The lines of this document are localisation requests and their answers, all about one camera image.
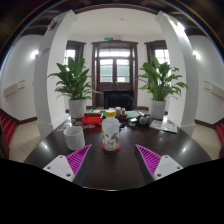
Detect dark wooden double door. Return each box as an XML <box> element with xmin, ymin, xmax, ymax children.
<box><xmin>91</xmin><ymin>40</ymin><xmax>139</xmax><ymax>108</ymax></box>

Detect dark-framed window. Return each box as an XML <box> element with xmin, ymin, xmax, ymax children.
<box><xmin>64</xmin><ymin>40</ymin><xmax>87</xmax><ymax>68</ymax></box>
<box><xmin>144</xmin><ymin>39</ymin><xmax>171</xmax><ymax>68</ymax></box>

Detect green plant in white pot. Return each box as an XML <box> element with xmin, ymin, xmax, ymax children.
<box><xmin>47</xmin><ymin>57</ymin><xmax>98</xmax><ymax>120</ymax></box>
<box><xmin>137</xmin><ymin>54</ymin><xmax>189</xmax><ymax>121</ymax></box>

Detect white speckled cup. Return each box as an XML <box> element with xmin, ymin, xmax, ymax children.
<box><xmin>63</xmin><ymin>125</ymin><xmax>86</xmax><ymax>151</ymax></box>

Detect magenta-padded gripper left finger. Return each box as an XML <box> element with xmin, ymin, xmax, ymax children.
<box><xmin>43</xmin><ymin>143</ymin><xmax>94</xmax><ymax>187</ymax></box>

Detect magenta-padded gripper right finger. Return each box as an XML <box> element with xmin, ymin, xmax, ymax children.
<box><xmin>134</xmin><ymin>143</ymin><xmax>184</xmax><ymax>185</ymax></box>

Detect printed paper leaflet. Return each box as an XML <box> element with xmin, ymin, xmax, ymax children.
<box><xmin>149</xmin><ymin>119</ymin><xmax>178</xmax><ymax>134</ymax></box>

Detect black chair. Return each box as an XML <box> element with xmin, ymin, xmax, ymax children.
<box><xmin>103</xmin><ymin>89</ymin><xmax>135</xmax><ymax>111</ymax></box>

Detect yellow-capped clear drink bottle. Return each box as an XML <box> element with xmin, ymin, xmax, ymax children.
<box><xmin>101</xmin><ymin>109</ymin><xmax>121</xmax><ymax>152</ymax></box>

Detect flat round red coaster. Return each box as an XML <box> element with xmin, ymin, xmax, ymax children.
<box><xmin>100</xmin><ymin>143</ymin><xmax>122</xmax><ymax>155</ymax></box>

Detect red plastic box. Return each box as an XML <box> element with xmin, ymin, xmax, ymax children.
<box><xmin>81</xmin><ymin>112</ymin><xmax>104</xmax><ymax>126</ymax></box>

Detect black headphones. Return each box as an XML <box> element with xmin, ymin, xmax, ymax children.
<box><xmin>137</xmin><ymin>114</ymin><xmax>154</xmax><ymax>127</ymax></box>

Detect green book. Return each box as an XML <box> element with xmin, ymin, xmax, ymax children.
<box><xmin>124</xmin><ymin>110</ymin><xmax>141</xmax><ymax>120</ymax></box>

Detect white wall-mounted panel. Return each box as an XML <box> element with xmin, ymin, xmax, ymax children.
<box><xmin>203</xmin><ymin>80</ymin><xmax>224</xmax><ymax>100</ymax></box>
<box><xmin>3</xmin><ymin>79</ymin><xmax>26</xmax><ymax>98</ymax></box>

